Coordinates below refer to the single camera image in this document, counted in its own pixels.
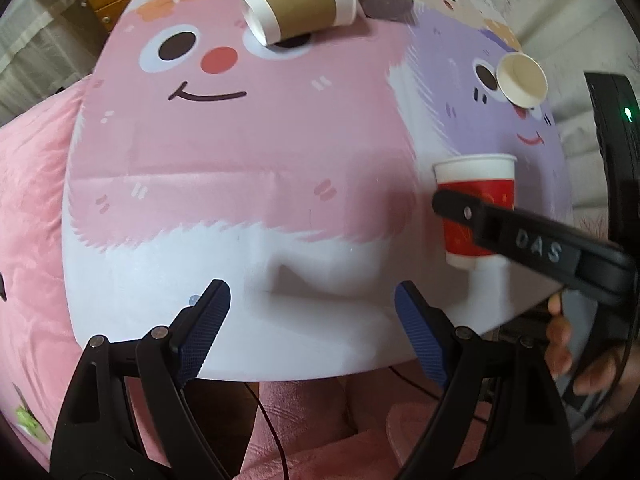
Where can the cartoon printed table cover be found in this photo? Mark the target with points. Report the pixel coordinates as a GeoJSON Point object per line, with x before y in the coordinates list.
{"type": "Point", "coordinates": [250, 160]}

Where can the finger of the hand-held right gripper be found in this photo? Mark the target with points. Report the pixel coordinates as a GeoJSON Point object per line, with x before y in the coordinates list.
{"type": "Point", "coordinates": [505, 230]}

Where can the pink plush blanket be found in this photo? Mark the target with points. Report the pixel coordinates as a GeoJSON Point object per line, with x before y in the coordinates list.
{"type": "Point", "coordinates": [30, 240]}

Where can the white curtain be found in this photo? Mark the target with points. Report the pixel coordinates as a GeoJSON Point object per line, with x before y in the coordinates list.
{"type": "Point", "coordinates": [35, 55]}

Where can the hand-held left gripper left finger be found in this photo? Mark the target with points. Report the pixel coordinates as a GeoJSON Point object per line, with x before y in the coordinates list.
{"type": "Point", "coordinates": [204, 327]}

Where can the red and white paper cup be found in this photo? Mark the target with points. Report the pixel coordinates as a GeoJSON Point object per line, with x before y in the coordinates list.
{"type": "Point", "coordinates": [475, 175]}

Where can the small white paper cup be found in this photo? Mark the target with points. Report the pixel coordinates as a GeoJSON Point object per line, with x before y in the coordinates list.
{"type": "Point", "coordinates": [522, 80]}

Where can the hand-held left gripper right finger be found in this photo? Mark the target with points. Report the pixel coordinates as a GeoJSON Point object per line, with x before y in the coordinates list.
{"type": "Point", "coordinates": [420, 332]}

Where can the person's right hand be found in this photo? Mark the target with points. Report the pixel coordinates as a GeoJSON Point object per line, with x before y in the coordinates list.
{"type": "Point", "coordinates": [559, 345]}

